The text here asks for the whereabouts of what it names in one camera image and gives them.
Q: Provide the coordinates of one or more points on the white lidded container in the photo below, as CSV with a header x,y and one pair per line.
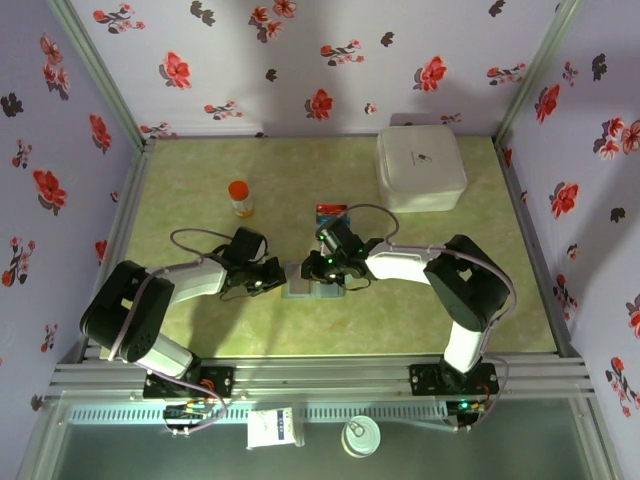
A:
x,y
430,170

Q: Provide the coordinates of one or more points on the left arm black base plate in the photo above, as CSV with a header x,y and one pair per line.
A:
x,y
222,382

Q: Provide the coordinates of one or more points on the aluminium side rail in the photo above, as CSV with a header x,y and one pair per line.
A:
x,y
520,200
131,200

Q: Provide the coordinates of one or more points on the silver tin can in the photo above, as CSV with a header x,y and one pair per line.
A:
x,y
361,436

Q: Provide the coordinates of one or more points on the orange-capped small bottle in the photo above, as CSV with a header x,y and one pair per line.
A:
x,y
241,200

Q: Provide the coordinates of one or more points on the white blue packet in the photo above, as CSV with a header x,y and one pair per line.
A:
x,y
270,430

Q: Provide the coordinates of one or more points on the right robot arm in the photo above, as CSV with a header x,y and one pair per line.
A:
x,y
467,285

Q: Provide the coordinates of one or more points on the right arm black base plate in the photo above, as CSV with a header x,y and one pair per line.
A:
x,y
425,380

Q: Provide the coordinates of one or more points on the blue battery pack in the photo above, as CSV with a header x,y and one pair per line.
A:
x,y
322,218

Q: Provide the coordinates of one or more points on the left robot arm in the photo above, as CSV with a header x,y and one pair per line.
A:
x,y
125,310

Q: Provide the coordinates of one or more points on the aluminium corner post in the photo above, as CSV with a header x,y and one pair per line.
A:
x,y
534,75
106,75

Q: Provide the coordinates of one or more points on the aluminium front frame rail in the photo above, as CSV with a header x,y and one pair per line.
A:
x,y
320,375

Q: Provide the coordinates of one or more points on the grey-green card holder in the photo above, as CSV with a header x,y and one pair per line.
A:
x,y
325,292

